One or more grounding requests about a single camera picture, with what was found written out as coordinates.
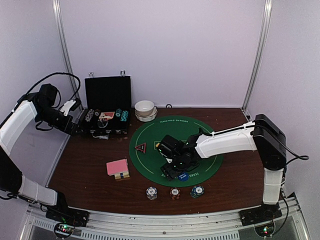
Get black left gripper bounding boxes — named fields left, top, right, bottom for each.
left=35, top=105, right=86, bottom=136

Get blue small blind button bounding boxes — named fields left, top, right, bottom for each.
left=177, top=172, right=189, bottom=182

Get dark blue green chip stack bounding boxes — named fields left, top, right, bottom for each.
left=190, top=185, right=205, bottom=199

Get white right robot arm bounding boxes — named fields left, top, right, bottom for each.
left=156, top=114, right=287, bottom=221

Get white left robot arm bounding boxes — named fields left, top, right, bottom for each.
left=0, top=83, right=81, bottom=222

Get blue white chip stack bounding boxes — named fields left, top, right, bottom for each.
left=146, top=186, right=158, bottom=200

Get green round poker mat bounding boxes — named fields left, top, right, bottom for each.
left=129, top=115, right=224, bottom=188

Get triangular black red all-in marker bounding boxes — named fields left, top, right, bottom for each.
left=134, top=142, right=147, bottom=154

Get gold card box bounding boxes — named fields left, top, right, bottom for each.
left=114, top=158, right=130, bottom=180

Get brown chip row in case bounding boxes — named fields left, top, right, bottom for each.
left=94, top=109, right=101, bottom=117

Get pink backed card deck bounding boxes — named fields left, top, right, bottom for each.
left=106, top=159, right=129, bottom=176

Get clear acrylic dealer button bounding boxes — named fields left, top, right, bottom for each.
left=97, top=119, right=108, bottom=128

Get red playing card deck case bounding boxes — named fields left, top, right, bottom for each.
left=99, top=111, right=115, bottom=120

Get black poker chip case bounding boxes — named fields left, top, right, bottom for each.
left=83, top=76, right=132, bottom=137

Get white scalloped dish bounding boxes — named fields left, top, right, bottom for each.
left=135, top=106, right=158, bottom=122

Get dark blue chips in case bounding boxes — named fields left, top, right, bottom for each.
left=115, top=108, right=123, bottom=118

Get white ceramic bowl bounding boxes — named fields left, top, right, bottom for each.
left=134, top=100, right=155, bottom=116

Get teal chip row in case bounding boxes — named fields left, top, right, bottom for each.
left=120, top=110, right=129, bottom=122

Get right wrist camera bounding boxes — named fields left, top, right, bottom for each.
left=156, top=134, right=185, bottom=159

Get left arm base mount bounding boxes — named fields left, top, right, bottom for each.
left=45, top=191, right=89, bottom=227

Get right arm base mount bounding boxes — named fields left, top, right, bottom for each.
left=239, top=207, right=283, bottom=226

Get aluminium frame post left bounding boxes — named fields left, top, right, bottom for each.
left=51, top=0, right=78, bottom=106

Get aluminium front rail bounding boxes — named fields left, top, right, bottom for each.
left=21, top=192, right=313, bottom=240

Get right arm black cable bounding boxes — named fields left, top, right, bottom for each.
left=252, top=119, right=310, bottom=166

